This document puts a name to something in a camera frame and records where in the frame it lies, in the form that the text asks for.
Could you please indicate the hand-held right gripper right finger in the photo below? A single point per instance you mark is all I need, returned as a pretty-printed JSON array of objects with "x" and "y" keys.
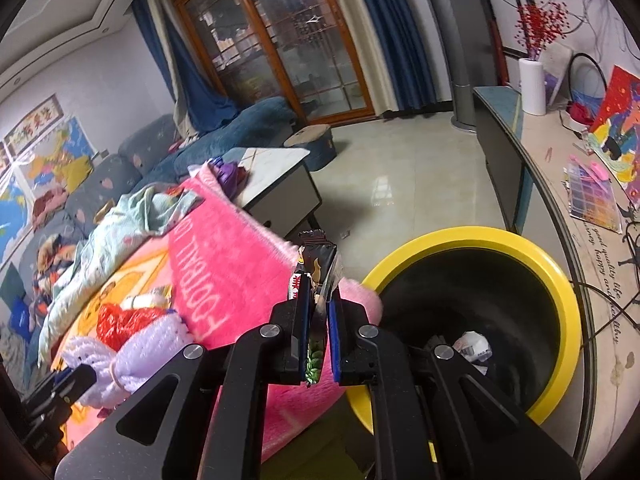
[{"x": 334, "y": 340}]

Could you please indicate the white vase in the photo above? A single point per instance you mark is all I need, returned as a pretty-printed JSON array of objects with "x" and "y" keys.
[{"x": 532, "y": 90}]

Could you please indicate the colourful canvas painting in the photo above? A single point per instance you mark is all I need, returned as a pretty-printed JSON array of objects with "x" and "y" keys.
[{"x": 620, "y": 120}]

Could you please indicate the framed calligraphy scroll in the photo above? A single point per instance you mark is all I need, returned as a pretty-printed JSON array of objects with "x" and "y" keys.
[
  {"x": 35, "y": 120},
  {"x": 4, "y": 160}
]

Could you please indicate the grey patterned sofa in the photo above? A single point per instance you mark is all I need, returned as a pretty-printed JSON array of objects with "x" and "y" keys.
[{"x": 125, "y": 160}]

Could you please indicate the red plastic bag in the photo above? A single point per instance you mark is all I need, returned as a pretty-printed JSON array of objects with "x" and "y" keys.
[{"x": 120, "y": 325}]

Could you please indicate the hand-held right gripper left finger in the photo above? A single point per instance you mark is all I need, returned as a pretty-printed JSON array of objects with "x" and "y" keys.
[{"x": 302, "y": 330}]

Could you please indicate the grey tower air conditioner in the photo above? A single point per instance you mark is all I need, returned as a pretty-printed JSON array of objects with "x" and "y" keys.
[{"x": 450, "y": 35}]

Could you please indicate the small purple canvas painting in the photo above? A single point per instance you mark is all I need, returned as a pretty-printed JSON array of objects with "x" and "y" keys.
[{"x": 557, "y": 75}]

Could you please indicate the beige curtain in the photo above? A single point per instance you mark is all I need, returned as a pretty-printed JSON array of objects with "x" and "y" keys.
[{"x": 170, "y": 60}]

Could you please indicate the country map poster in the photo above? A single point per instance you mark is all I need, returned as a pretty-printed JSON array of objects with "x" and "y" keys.
[{"x": 55, "y": 155}]

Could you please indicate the white-topped coffee table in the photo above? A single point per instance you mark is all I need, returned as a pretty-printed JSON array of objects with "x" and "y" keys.
[{"x": 275, "y": 170}]

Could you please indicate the pile of colourful clothes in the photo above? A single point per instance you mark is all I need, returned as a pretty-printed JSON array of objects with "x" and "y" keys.
[{"x": 55, "y": 270}]

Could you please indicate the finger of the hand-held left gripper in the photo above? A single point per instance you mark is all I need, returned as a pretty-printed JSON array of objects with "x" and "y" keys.
[{"x": 72, "y": 382}]

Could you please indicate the blue bag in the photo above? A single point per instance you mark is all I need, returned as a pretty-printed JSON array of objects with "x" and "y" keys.
[{"x": 20, "y": 317}]

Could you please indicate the clear bead organiser box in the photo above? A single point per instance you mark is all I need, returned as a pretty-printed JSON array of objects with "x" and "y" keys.
[{"x": 595, "y": 195}]

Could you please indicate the long grey cabinet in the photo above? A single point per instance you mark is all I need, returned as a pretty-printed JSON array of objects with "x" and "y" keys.
[{"x": 550, "y": 160}]

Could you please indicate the light blue printed quilt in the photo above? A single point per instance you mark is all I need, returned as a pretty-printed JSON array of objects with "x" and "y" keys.
[{"x": 100, "y": 250}]

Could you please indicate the world map poster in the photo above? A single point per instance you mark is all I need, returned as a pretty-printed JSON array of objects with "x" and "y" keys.
[{"x": 10, "y": 210}]

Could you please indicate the purple bag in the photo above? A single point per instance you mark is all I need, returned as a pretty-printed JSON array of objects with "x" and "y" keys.
[{"x": 227, "y": 172}]

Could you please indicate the crumpled white paper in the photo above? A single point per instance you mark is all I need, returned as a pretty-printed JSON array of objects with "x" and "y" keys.
[{"x": 472, "y": 346}]

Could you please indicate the blue curtain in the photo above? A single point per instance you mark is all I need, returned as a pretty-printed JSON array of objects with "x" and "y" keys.
[
  {"x": 195, "y": 85},
  {"x": 395, "y": 35}
]

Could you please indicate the dark snack wrapper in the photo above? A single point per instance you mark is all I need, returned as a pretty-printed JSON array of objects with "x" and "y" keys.
[{"x": 315, "y": 260}]

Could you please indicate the lavender mesh sponge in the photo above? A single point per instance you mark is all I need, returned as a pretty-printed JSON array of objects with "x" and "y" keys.
[{"x": 145, "y": 355}]

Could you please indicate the red berry branches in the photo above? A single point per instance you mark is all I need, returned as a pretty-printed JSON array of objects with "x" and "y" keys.
[{"x": 537, "y": 25}]

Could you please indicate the blue plush throw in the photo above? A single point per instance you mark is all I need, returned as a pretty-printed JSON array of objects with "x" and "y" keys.
[{"x": 250, "y": 120}]

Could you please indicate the wooden-framed glass door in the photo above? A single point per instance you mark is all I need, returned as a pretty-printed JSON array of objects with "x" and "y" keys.
[{"x": 280, "y": 35}]

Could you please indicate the yellow-rimmed black bin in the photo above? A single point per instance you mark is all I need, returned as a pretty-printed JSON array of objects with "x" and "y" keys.
[{"x": 500, "y": 300}]

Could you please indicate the small upholstered stool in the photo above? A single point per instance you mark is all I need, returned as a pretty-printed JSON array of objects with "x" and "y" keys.
[{"x": 315, "y": 150}]

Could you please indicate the pink printed blanket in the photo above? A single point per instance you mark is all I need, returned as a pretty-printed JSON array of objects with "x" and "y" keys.
[{"x": 225, "y": 260}]

